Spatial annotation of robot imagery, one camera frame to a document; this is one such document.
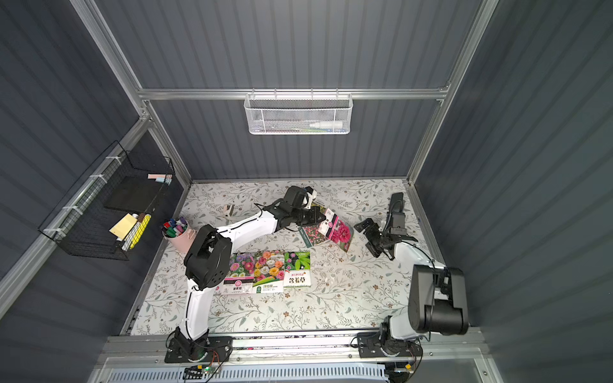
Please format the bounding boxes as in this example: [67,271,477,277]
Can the pink field flowers seed packet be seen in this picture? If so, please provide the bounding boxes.
[299,223,328,248]

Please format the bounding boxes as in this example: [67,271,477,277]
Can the pink hollyhock seed packet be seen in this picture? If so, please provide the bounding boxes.
[319,209,354,252]

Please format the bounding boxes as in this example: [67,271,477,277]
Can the mixed ranunculus seed packet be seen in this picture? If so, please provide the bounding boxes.
[252,250,287,295]

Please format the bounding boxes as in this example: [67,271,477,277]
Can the green mimosa seed packet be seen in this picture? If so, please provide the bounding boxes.
[283,252,311,288]

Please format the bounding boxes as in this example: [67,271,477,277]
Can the chrysanthemum seed packet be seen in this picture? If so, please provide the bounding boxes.
[216,253,255,295]

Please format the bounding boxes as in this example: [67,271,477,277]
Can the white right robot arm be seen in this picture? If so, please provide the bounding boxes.
[354,212,469,357]

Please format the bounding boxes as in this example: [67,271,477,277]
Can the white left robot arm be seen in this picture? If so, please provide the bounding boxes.
[168,186,325,362]

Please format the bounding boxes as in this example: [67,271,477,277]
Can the black rectangular block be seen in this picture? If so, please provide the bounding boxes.
[387,192,405,228]

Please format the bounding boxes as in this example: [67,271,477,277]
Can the white tube in basket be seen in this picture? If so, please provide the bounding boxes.
[309,121,344,131]

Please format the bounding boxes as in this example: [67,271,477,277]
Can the pink pen cup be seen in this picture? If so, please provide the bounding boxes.
[161,217,196,255]

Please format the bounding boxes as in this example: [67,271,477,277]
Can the black notebook in basket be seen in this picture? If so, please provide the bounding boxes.
[103,176,168,213]

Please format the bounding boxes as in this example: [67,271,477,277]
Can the yellow sticky notes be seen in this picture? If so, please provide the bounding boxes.
[110,214,137,241]

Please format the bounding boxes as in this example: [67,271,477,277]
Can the white wire mesh basket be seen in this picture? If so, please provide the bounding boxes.
[244,94,354,136]

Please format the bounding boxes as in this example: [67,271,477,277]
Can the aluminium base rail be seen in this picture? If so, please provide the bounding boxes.
[89,328,503,382]

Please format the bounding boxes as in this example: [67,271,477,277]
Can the black wire wall basket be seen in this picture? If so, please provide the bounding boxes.
[38,143,175,261]

